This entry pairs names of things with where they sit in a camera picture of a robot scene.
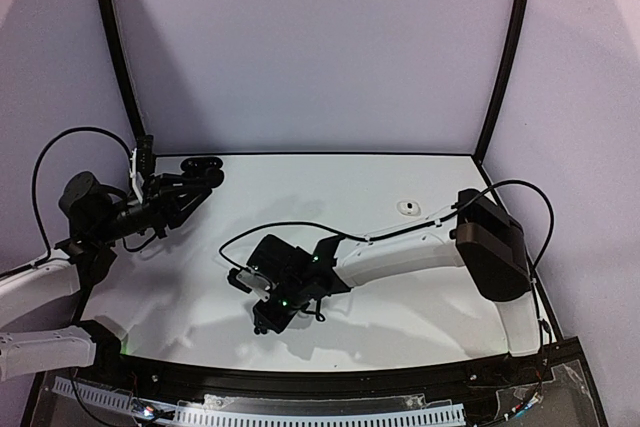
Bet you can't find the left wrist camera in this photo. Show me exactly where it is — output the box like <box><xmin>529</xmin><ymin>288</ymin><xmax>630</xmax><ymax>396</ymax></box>
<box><xmin>129</xmin><ymin>135</ymin><xmax>156</xmax><ymax>203</ymax></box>

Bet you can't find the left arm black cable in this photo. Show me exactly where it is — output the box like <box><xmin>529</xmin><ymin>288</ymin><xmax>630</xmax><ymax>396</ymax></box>
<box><xmin>30</xmin><ymin>127</ymin><xmax>156</xmax><ymax>268</ymax></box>

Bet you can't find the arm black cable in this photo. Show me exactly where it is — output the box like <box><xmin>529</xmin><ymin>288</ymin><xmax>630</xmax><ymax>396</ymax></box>
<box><xmin>30</xmin><ymin>127</ymin><xmax>156</xmax><ymax>268</ymax></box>
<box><xmin>218</xmin><ymin>179</ymin><xmax>557</xmax><ymax>338</ymax></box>

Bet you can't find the right black frame post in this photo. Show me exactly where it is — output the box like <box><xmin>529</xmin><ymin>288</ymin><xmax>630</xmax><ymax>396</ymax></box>
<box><xmin>473</xmin><ymin>0</ymin><xmax>528</xmax><ymax>166</ymax></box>

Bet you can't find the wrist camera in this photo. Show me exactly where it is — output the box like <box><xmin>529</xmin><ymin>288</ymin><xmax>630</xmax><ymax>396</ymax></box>
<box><xmin>129</xmin><ymin>135</ymin><xmax>156</xmax><ymax>203</ymax></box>
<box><xmin>227</xmin><ymin>268</ymin><xmax>271</xmax><ymax>299</ymax></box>

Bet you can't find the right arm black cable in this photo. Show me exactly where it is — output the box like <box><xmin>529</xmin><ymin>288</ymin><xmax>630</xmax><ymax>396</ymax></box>
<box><xmin>218</xmin><ymin>179</ymin><xmax>557</xmax><ymax>338</ymax></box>

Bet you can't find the left black frame post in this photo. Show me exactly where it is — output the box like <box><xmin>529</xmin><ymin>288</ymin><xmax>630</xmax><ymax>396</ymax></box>
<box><xmin>97</xmin><ymin>0</ymin><xmax>153</xmax><ymax>156</ymax></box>

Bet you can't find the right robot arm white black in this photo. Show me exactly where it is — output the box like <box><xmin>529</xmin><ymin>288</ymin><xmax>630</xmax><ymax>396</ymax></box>
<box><xmin>228</xmin><ymin>189</ymin><xmax>543</xmax><ymax>357</ymax></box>

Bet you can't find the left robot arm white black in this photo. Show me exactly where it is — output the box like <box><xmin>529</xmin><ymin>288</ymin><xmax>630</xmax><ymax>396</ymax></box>
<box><xmin>1</xmin><ymin>167</ymin><xmax>224</xmax><ymax>380</ymax></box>

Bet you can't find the black front aluminium rail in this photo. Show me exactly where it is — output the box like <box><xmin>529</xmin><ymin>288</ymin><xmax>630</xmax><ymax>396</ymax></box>
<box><xmin>120</xmin><ymin>354</ymin><xmax>537</xmax><ymax>399</ymax></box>

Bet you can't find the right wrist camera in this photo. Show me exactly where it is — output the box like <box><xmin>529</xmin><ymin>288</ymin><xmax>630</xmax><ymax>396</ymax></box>
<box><xmin>227</xmin><ymin>268</ymin><xmax>271</xmax><ymax>299</ymax></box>

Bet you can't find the white slotted cable duct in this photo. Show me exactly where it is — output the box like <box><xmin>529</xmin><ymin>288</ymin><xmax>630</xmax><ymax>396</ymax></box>
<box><xmin>51</xmin><ymin>376</ymin><xmax>466</xmax><ymax>427</ymax></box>

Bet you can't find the black frame post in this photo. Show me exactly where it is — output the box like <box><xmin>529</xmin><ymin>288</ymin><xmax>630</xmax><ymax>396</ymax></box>
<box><xmin>97</xmin><ymin>0</ymin><xmax>153</xmax><ymax>156</ymax></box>
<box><xmin>473</xmin><ymin>0</ymin><xmax>528</xmax><ymax>166</ymax></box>

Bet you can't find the white earbud charging case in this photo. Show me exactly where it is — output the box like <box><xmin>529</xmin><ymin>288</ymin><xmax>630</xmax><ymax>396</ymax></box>
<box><xmin>397</xmin><ymin>200</ymin><xmax>421</xmax><ymax>217</ymax></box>

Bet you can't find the black earbud charging case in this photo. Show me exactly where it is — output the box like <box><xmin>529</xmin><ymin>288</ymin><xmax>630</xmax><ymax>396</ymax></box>
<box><xmin>180</xmin><ymin>156</ymin><xmax>225</xmax><ymax>188</ymax></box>

